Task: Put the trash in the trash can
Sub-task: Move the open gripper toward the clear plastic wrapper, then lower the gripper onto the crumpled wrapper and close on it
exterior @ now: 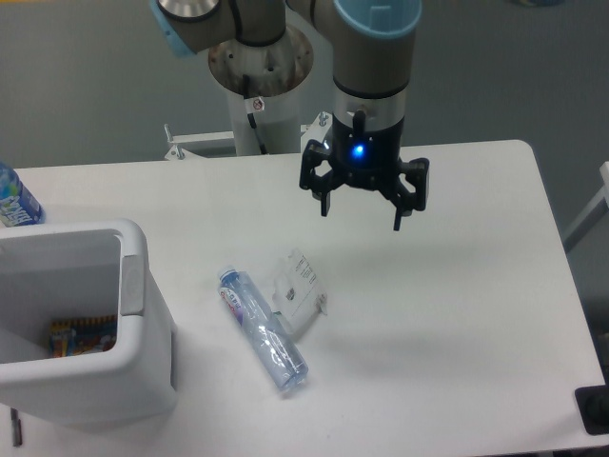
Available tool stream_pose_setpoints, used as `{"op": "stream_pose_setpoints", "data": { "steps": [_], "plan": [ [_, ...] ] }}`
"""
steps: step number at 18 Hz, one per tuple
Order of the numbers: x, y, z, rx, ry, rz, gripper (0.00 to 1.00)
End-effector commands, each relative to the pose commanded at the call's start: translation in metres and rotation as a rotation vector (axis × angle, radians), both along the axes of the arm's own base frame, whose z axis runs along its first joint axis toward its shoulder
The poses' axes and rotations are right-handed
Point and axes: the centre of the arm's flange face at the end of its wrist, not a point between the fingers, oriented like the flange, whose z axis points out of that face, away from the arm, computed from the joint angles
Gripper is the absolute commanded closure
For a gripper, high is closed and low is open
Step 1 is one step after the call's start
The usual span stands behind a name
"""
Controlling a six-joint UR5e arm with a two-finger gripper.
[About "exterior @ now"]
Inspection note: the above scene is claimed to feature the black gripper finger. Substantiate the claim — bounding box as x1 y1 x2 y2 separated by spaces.
379 158 430 231
299 139 346 217

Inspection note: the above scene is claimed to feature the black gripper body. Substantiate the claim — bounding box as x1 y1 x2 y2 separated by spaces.
324 110 403 189

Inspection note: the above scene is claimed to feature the clear plastic packaging bag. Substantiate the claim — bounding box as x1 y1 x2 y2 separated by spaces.
271 248 328 336

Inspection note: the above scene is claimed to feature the clear plastic water bottle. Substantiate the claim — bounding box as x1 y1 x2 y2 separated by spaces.
218 266 308 392

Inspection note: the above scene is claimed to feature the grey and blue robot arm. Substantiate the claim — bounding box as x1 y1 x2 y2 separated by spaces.
150 1 429 220

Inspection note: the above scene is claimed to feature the white plastic trash can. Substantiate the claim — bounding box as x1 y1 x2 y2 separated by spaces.
1 219 177 424

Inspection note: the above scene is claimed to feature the black box at table edge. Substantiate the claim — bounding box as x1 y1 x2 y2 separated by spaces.
575 385 608 436

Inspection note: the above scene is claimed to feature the blue labelled water bottle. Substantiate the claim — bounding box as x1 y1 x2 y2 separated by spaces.
1 163 46 228

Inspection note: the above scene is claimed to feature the colourful snack wrapper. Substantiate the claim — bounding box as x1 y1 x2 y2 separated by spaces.
49 314 118 358

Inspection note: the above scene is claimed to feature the small dark metal bar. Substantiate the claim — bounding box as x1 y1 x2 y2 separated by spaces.
10 408 23 447

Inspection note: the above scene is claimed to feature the white metal bracket frame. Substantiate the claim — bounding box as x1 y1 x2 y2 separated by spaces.
164 111 332 161

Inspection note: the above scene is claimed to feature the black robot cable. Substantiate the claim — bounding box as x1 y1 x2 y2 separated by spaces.
241 73 268 156

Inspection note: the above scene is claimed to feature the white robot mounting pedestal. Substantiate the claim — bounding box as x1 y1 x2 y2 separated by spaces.
207 25 314 156

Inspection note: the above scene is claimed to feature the white frame at right edge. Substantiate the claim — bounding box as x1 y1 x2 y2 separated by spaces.
562 162 608 253

